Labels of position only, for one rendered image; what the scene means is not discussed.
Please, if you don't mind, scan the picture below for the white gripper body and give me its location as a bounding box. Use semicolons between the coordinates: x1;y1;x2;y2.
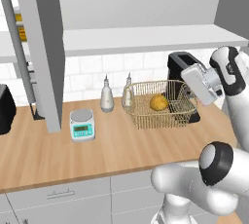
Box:
180;62;219;106

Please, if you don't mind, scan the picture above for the round golden bread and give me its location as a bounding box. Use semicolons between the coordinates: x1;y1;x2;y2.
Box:
149;93;170;112

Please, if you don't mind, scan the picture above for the grey tall side cabinet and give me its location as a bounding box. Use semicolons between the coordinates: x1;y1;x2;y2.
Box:
213;0;249;41

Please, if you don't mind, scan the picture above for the narrow grey base cabinet door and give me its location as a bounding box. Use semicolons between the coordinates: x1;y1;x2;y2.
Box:
111;192;167;224

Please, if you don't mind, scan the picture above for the yellow box in cabinet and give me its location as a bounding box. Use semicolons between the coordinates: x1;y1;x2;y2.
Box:
14;13;27;43

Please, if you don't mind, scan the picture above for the wide grey base cabinet door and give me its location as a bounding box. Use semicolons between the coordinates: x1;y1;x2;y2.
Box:
13;194;114;224

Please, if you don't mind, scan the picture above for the black toaster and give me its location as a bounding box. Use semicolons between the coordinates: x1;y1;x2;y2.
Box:
166;51;202;125

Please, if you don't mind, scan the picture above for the clear slim bottle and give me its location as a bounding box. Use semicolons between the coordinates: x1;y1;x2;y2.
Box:
122;72;136;109

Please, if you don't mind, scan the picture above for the white squat bottle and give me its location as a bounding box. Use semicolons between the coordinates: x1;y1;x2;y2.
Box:
99;74;116;114

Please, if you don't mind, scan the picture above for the narrow grey drawer front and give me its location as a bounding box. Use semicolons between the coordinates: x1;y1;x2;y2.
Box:
110;168;158;205

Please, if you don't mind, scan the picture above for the white teal kitchen scale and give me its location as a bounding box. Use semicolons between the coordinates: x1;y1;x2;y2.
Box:
68;108;96;143

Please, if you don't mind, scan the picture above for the wide grey drawer front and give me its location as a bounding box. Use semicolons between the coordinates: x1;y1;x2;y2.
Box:
5;175;112;212

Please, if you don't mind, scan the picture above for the black countertop appliance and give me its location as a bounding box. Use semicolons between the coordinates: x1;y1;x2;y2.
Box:
0;84;18;136

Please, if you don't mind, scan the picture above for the tan wire basket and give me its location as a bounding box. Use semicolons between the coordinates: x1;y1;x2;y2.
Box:
121;79;199;131

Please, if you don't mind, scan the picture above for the white wall cabinet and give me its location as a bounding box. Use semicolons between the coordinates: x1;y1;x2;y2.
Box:
0;0;249;64

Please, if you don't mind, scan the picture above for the grey drawer handle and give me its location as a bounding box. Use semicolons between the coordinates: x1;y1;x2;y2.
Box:
47;188;77;201

